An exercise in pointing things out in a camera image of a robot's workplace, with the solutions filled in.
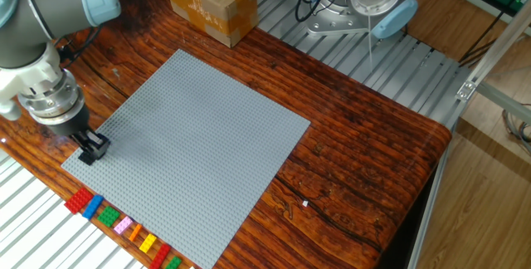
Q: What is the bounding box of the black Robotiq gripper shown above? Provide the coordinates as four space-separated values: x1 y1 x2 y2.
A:
46 103 112 162

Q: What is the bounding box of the black Lego plate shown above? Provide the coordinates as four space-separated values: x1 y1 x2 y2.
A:
77 150 99 167

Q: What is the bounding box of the wide red Lego plate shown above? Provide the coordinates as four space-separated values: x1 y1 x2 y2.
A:
64 187 95 215

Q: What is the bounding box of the blue Lego brick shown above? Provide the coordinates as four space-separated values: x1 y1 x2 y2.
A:
81 194 105 221

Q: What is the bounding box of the square green Lego plate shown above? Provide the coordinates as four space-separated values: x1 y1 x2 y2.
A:
96 205 121 228

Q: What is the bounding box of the pink Lego brick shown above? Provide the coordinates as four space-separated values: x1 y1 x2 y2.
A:
113 215 134 236

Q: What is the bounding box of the thin orange Lego brick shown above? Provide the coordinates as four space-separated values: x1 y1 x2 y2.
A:
128 223 144 243

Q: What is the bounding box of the large grey Lego baseplate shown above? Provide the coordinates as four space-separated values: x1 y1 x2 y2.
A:
61 48 312 269

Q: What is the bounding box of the yellow Lego brick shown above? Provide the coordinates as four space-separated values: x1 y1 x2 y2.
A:
139 232 158 255

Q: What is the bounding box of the long red Lego brick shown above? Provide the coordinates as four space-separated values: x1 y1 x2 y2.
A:
149 242 173 269

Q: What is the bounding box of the taped cardboard box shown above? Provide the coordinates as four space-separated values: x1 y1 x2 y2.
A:
162 0 260 49

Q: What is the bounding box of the wood-grain table cover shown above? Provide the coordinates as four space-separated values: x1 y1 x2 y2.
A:
0 0 453 269

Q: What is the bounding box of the white zip tie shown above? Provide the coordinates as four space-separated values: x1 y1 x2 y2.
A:
366 13 375 70

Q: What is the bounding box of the silver wrist coupling ring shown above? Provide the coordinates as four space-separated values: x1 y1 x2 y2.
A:
17 68 87 126

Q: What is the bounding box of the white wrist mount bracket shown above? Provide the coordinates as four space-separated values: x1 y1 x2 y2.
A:
0 42 63 122

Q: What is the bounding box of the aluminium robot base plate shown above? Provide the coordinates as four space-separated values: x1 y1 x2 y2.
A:
297 0 374 37

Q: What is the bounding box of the thin black floor cable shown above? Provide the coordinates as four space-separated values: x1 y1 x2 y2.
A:
458 10 506 66

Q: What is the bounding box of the aluminium frame strut with bracket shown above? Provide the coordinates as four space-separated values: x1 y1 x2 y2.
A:
455 0 531 125

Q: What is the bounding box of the grey floor cable bundle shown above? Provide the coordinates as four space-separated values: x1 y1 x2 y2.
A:
501 103 531 156

